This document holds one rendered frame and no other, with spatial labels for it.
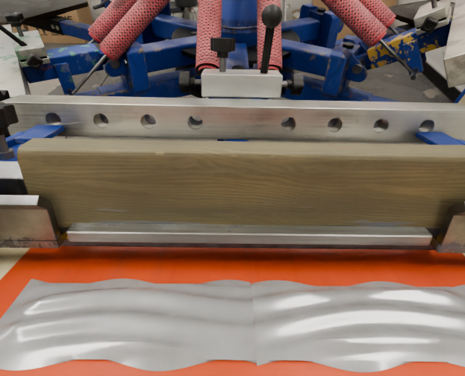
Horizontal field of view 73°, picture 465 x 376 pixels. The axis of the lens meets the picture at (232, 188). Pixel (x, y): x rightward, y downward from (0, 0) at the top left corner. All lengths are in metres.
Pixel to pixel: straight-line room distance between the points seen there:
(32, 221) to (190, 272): 0.13
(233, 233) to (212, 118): 0.24
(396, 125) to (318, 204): 0.29
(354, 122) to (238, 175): 0.29
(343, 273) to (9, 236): 0.28
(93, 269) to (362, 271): 0.23
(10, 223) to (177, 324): 0.15
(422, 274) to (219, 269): 0.18
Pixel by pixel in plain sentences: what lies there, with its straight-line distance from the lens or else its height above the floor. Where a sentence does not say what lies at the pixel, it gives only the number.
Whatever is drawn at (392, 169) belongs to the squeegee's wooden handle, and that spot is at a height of 1.18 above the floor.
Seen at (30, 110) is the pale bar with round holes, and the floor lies 1.10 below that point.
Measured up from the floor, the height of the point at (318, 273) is 1.09.
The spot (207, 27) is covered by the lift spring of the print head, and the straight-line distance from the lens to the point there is 0.70.
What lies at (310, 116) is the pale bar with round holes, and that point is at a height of 1.09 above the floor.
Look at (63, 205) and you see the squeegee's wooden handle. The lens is 0.29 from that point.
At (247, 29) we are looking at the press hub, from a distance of 0.97.
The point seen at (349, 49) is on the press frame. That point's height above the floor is 1.04.
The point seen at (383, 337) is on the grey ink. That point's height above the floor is 1.12.
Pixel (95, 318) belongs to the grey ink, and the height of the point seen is 1.11.
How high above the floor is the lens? 1.33
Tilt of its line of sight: 43 degrees down
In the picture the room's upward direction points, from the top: 2 degrees clockwise
